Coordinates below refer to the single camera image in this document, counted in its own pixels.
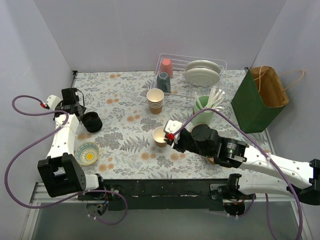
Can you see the green paper bag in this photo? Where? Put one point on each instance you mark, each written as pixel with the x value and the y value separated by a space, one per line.
pixel 260 98

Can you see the rear white plate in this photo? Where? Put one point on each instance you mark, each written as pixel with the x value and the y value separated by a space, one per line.
pixel 203 64

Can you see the brown cardboard cup carrier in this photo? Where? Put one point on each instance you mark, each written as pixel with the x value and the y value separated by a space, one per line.
pixel 210 160

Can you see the floral table mat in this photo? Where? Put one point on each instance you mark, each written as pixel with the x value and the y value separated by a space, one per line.
pixel 127 149

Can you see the single brown paper cup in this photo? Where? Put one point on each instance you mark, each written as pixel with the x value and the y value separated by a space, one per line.
pixel 159 137

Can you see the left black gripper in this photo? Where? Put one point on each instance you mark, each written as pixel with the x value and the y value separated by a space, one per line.
pixel 75 110

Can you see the stack of black lids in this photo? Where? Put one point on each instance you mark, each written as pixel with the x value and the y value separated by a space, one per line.
pixel 92 122

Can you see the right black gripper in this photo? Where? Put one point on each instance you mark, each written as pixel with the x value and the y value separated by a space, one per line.
pixel 175 143

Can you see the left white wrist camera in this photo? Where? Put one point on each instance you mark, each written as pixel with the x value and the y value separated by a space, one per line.
pixel 51 103

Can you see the white plate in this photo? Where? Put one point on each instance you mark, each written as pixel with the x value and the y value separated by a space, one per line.
pixel 203 64
pixel 202 77

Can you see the patterned small bowl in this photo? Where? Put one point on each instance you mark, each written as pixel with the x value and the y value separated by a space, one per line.
pixel 87 153

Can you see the stack of brown paper cups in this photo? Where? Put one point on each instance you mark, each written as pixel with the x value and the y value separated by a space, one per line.
pixel 155 100

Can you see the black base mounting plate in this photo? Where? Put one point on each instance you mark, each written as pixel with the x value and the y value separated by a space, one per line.
pixel 217 194

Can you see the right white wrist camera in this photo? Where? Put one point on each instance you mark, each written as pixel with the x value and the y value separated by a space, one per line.
pixel 172 130

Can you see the pink cup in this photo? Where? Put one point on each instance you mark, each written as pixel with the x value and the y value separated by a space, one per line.
pixel 166 67

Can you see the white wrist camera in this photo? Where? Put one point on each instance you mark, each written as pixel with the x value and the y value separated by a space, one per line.
pixel 51 103
pixel 172 130

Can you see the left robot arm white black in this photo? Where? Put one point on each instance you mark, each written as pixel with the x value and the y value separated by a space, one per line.
pixel 60 171

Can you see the green utensil holder cup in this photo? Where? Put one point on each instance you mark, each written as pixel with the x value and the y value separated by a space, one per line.
pixel 204 117

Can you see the white wire dish rack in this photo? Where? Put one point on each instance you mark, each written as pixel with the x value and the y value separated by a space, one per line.
pixel 175 67

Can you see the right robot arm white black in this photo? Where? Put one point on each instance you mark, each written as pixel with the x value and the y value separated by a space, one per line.
pixel 282 176

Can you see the front white plate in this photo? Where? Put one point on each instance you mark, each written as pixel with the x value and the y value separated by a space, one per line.
pixel 202 77

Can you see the dark teal mug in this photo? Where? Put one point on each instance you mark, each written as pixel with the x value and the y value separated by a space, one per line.
pixel 163 82

